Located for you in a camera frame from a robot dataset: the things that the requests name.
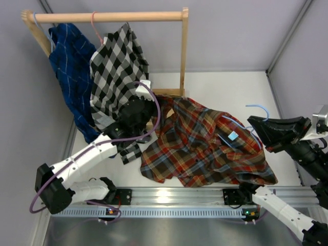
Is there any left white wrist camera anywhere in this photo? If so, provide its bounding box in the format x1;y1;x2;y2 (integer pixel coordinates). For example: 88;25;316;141
134;80;154;101

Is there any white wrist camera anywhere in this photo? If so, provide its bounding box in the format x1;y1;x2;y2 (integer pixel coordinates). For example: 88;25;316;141
134;80;154;101
301;105;328;140

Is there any blue plaid shirt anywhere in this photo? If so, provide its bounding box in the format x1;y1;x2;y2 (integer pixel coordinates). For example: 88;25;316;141
49;23;99;144

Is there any pink hanger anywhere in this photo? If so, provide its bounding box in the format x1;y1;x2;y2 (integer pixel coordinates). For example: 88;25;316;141
91;11;104;45

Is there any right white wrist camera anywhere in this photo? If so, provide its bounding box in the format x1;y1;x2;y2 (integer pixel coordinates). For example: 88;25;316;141
301;105;328;140

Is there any wooden clothes rack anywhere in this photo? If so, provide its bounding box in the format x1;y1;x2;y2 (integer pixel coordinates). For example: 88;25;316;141
20;8;189;96

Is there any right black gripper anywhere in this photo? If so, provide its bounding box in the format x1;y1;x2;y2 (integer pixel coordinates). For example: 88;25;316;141
247;115;328;180

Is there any light blue hanger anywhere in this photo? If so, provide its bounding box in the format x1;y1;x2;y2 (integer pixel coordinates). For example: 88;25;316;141
33;12;55;53
217;104;271;150

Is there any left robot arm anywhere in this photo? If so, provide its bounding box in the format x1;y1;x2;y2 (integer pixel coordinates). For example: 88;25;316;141
35;97;160;214

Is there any red orange plaid shirt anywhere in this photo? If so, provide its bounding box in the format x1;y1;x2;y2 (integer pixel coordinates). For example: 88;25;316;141
140;95;278;188

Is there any black white checkered shirt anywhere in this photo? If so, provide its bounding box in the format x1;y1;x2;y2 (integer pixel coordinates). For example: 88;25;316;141
89;22;152;165

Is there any perforated cable duct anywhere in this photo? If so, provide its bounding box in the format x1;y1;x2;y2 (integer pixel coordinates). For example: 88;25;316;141
53;206;245;218

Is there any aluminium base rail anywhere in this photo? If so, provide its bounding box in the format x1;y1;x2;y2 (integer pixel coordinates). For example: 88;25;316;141
40;186;321;207

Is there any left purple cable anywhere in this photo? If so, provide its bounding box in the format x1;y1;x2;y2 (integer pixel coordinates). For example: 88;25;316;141
29;80;162;222

